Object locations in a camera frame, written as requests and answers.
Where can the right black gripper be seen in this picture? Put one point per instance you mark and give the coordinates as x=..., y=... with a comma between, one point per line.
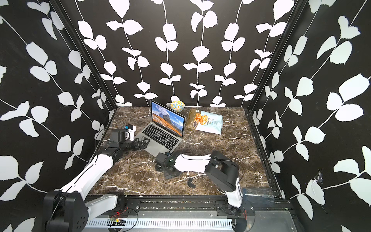
x=166, y=175

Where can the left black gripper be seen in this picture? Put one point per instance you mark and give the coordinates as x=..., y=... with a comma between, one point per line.
x=143, y=145

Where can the silver laptop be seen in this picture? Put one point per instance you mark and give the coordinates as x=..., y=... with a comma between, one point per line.
x=165, y=131

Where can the black mouse battery cover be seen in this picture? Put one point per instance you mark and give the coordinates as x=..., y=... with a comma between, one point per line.
x=190, y=184

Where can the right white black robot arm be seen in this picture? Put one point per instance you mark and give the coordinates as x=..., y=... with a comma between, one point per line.
x=222, y=171

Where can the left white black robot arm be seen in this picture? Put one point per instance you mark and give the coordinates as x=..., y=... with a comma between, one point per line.
x=65, y=209

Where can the yellow blue patterned bowl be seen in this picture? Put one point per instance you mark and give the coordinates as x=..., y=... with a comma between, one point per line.
x=177, y=106

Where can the light blue chips bag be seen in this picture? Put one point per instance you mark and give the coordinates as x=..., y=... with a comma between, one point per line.
x=204, y=121

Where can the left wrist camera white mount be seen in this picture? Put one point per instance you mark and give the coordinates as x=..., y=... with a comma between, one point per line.
x=129, y=134

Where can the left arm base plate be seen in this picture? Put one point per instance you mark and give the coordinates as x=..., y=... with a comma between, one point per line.
x=126, y=208

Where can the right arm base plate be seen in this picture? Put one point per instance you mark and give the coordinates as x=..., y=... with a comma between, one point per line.
x=224, y=209

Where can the small circuit board with wires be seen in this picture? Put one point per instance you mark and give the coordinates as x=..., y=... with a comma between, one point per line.
x=117, y=223

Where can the perforated metal rail strip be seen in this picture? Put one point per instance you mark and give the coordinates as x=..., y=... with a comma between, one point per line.
x=166, y=223

